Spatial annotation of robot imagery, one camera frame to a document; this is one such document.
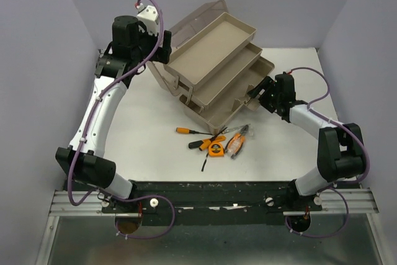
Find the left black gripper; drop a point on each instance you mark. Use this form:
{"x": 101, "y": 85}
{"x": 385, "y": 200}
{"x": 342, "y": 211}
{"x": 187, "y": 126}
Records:
{"x": 163, "y": 55}

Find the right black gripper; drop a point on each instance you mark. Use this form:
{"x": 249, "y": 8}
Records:
{"x": 266, "y": 83}

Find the beige tool box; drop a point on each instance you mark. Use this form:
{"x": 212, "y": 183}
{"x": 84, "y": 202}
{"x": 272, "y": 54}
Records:
{"x": 213, "y": 66}

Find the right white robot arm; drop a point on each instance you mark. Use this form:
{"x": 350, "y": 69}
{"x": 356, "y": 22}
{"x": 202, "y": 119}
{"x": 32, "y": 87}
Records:
{"x": 341, "y": 154}

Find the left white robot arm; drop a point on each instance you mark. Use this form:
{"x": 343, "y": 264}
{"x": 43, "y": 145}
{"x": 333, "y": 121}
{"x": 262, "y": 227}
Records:
{"x": 83, "y": 159}

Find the orange tape measure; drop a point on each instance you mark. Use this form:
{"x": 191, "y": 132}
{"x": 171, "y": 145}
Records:
{"x": 216, "y": 150}

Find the orange black utility knife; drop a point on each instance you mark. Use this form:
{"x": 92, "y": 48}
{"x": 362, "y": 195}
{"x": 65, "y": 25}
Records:
{"x": 196, "y": 144}

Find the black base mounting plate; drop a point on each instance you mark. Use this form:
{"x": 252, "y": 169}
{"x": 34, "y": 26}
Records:
{"x": 212, "y": 203}

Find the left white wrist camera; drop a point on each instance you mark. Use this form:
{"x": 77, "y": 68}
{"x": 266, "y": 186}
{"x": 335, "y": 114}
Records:
{"x": 148, "y": 17}

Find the small clear handled screwdriver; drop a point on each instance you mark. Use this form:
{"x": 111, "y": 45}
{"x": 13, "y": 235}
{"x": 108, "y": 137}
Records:
{"x": 228, "y": 130}

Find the orange handled pliers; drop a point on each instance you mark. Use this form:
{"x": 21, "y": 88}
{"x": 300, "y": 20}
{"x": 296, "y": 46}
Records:
{"x": 235, "y": 144}

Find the orange handled screwdriver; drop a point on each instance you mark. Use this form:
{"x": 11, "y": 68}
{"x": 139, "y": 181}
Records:
{"x": 187, "y": 131}
{"x": 214, "y": 137}

